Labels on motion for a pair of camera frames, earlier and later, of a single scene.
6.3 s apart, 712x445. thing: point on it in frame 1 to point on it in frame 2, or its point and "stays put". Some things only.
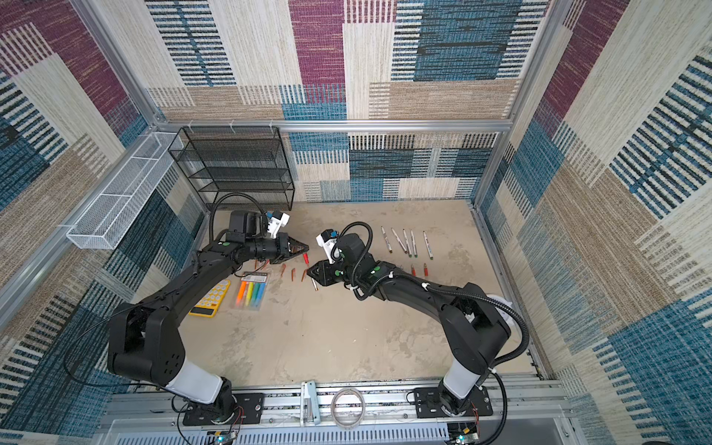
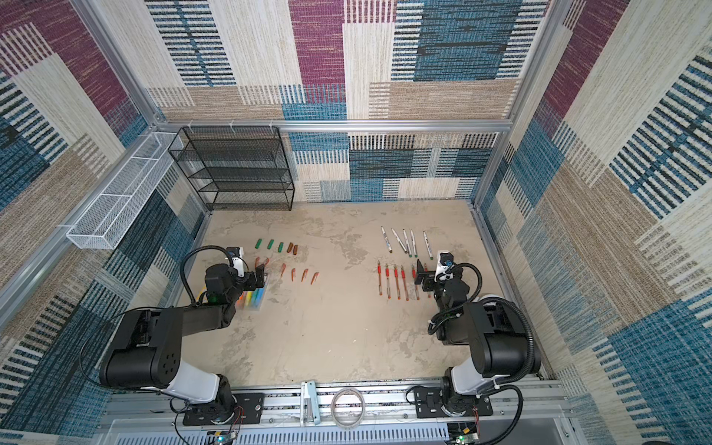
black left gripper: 286,247 to 260,277
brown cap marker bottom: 399,240 stays put
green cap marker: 415,251 stays put
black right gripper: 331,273 to 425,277
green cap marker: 427,246 stays put
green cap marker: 410,254 stays put
